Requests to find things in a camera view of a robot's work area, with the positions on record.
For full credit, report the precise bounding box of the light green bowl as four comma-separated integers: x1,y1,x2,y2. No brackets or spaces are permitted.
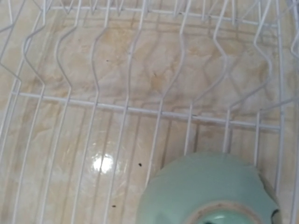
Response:
135,152,282,224

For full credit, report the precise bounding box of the white wire dish rack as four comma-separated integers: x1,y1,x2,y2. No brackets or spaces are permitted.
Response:
0,0,299,224

